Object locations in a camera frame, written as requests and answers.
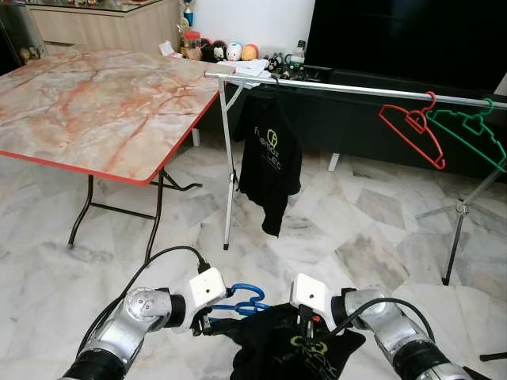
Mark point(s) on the blue plastic hanger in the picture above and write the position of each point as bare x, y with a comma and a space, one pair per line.
245, 289

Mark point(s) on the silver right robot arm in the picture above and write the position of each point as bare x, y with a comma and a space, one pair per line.
388, 328

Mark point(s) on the red plastic hanger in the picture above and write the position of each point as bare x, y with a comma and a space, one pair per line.
413, 120

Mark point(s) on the green plastic hanger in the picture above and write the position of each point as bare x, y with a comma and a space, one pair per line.
475, 123

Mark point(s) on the black TV console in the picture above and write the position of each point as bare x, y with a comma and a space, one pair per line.
356, 134

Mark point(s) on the marble top folding table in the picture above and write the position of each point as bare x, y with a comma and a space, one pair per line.
103, 111

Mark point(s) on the silver clothes rack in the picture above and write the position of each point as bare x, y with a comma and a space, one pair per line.
356, 89

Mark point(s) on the stack of white papers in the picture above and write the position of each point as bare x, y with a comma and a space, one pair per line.
247, 68

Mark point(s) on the clear plastic bottle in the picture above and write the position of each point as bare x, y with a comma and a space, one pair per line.
298, 54

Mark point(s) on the black red round plush toy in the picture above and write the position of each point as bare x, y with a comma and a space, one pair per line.
207, 51
219, 51

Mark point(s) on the white blue round plush toy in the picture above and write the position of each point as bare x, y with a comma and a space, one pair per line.
234, 51

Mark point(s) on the red lid snack jar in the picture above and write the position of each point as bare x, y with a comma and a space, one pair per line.
192, 46

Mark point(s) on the black flat television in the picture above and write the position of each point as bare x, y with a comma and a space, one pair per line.
396, 39

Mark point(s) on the gold blue trophy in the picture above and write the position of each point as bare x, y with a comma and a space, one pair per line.
188, 14

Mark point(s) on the light wooden sideboard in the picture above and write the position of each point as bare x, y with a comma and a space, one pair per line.
103, 28

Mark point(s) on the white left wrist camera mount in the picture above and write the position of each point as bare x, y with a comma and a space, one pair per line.
207, 291

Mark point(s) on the black metal frame legs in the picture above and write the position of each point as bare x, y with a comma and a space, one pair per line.
493, 356

